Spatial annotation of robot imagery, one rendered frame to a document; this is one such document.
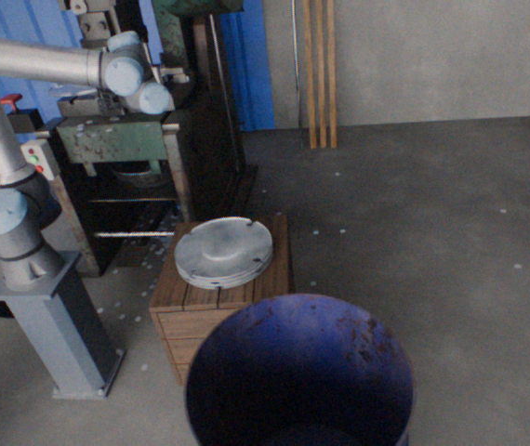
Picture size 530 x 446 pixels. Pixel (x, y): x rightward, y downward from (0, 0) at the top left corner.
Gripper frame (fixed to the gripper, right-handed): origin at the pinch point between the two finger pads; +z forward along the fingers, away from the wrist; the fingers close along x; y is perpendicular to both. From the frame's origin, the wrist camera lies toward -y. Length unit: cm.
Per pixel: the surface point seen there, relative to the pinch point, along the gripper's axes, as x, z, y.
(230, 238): 44, -40, -5
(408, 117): 77, 11, -186
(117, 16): -16.5, 16.8, -19.6
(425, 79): 54, 3, -191
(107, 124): 14.6, 15.5, -2.7
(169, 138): 20.4, -6.8, -12.4
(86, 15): -18.6, 21.5, -11.5
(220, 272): 46, -49, 6
